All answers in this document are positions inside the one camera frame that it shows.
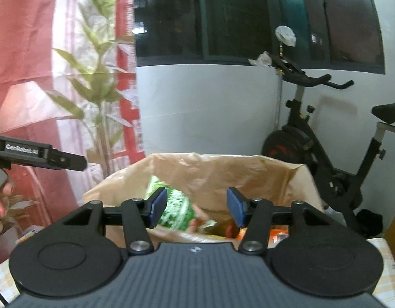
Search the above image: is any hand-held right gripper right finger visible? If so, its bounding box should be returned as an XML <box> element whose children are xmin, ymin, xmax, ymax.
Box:
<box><xmin>226</xmin><ymin>187</ymin><xmax>339</xmax><ymax>255</ymax></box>

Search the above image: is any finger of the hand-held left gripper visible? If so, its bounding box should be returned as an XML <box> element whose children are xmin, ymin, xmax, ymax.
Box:
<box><xmin>50</xmin><ymin>148</ymin><xmax>88</xmax><ymax>171</ymax></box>

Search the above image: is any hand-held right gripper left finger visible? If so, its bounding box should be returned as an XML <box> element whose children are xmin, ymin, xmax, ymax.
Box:
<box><xmin>59</xmin><ymin>187</ymin><xmax>168</xmax><ymax>255</ymax></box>

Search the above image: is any large green snack packet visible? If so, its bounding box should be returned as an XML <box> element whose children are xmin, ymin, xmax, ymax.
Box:
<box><xmin>145</xmin><ymin>176</ymin><xmax>217</xmax><ymax>233</ymax></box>

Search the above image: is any cardboard box with plastic liner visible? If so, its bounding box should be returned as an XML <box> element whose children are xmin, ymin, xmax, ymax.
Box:
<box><xmin>83</xmin><ymin>152</ymin><xmax>324</xmax><ymax>247</ymax></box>

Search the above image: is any person's left hand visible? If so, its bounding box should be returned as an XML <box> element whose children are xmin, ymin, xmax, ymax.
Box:
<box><xmin>0</xmin><ymin>180</ymin><xmax>14</xmax><ymax>250</ymax></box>

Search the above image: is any black exercise bike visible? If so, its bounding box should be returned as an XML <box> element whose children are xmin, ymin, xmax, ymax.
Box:
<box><xmin>249</xmin><ymin>51</ymin><xmax>395</xmax><ymax>238</ymax></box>

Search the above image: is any pink printed backdrop cloth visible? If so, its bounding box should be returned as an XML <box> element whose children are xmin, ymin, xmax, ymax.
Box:
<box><xmin>0</xmin><ymin>0</ymin><xmax>146</xmax><ymax>264</ymax></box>

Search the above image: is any crumpled white tissue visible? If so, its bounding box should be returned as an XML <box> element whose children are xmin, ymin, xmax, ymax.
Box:
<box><xmin>249</xmin><ymin>51</ymin><xmax>275</xmax><ymax>68</ymax></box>

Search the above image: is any white plastic bag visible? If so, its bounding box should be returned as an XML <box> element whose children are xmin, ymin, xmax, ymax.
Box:
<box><xmin>275</xmin><ymin>25</ymin><xmax>297</xmax><ymax>47</ymax></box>

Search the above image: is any dark window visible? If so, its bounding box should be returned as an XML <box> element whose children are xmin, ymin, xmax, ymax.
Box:
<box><xmin>133</xmin><ymin>0</ymin><xmax>386</xmax><ymax>75</ymax></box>

